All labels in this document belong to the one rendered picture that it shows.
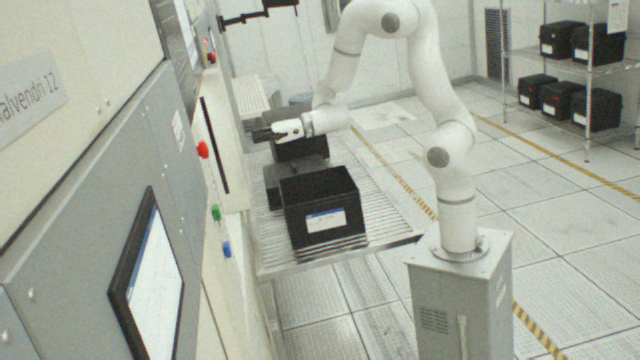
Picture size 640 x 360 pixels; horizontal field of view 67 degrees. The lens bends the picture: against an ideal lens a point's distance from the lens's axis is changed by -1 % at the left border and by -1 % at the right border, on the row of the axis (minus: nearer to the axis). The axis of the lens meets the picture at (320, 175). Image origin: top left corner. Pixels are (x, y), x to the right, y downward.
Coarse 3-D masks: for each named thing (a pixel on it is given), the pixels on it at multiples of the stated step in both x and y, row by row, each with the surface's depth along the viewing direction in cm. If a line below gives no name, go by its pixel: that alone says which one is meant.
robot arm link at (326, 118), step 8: (320, 104) 168; (328, 104) 168; (344, 104) 166; (312, 112) 165; (320, 112) 164; (328, 112) 164; (336, 112) 164; (344, 112) 164; (312, 120) 163; (320, 120) 163; (328, 120) 163; (336, 120) 164; (344, 120) 164; (320, 128) 164; (328, 128) 164; (336, 128) 165; (344, 128) 167
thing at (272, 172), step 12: (312, 156) 233; (264, 168) 229; (276, 168) 226; (288, 168) 224; (300, 168) 221; (312, 168) 218; (264, 180) 216; (276, 180) 213; (276, 192) 207; (276, 204) 209
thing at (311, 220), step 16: (288, 176) 195; (304, 176) 196; (320, 176) 197; (336, 176) 198; (288, 192) 198; (304, 192) 199; (320, 192) 200; (336, 192) 201; (352, 192) 172; (288, 208) 170; (304, 208) 171; (320, 208) 172; (336, 208) 173; (352, 208) 174; (288, 224) 173; (304, 224) 173; (320, 224) 174; (336, 224) 175; (352, 224) 176; (304, 240) 176; (320, 240) 177
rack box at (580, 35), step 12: (600, 24) 358; (576, 36) 363; (588, 36) 350; (600, 36) 344; (612, 36) 345; (624, 36) 346; (576, 48) 366; (588, 48) 353; (600, 48) 347; (612, 48) 348; (576, 60) 370; (588, 60) 356; (600, 60) 351; (612, 60) 352
